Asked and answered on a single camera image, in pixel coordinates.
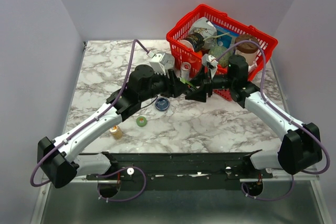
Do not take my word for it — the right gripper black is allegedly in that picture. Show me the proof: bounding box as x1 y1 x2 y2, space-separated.
185 63 235 103

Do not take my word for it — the red shopping basket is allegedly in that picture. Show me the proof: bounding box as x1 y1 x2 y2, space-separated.
165 4 279 102

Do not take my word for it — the white pump bottle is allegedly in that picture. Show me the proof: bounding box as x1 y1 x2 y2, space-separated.
248 61 257 73

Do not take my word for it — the aluminium rail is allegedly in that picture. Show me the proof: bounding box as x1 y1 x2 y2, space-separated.
41 158 320 183

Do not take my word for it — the brown lid white tub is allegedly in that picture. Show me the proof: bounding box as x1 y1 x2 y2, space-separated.
234 34 259 66

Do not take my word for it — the green bottle cap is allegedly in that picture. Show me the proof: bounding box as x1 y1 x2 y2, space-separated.
136 116 148 127

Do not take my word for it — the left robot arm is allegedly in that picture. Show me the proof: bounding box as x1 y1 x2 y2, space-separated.
36 65 188 188

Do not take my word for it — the blue box in basket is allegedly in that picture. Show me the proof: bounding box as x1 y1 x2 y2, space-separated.
214 25 239 48

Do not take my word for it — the dark blue round dish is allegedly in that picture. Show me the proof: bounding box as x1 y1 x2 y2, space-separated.
154 97 170 111

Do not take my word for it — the amber pill bottle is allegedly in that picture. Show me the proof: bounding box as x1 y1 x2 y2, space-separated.
109 125 123 140

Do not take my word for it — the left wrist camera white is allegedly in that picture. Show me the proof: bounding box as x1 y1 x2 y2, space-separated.
150 52 168 76

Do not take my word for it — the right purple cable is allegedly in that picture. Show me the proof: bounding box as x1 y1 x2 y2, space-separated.
216 40 331 200

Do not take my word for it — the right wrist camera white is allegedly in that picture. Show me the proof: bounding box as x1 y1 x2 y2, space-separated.
202 54 218 78

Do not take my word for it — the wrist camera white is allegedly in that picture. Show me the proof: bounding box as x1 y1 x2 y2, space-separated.
202 54 218 78
150 52 168 76

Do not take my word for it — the grey printed pouch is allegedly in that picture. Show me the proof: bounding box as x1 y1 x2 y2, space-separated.
188 17 217 50

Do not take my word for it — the red bull can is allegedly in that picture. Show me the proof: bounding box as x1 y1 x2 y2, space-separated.
180 62 192 81

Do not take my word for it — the grey toilet paper roll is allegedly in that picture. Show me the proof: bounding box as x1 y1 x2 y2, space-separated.
163 53 175 70

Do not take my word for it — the black table front frame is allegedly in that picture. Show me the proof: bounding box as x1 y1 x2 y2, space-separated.
86 152 272 191

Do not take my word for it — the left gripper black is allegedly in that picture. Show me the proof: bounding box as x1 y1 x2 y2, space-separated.
139 68 189 102

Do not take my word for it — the green melon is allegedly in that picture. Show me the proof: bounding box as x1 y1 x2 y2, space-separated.
208 46 232 68

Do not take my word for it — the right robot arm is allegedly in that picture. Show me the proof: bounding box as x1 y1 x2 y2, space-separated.
186 54 322 178

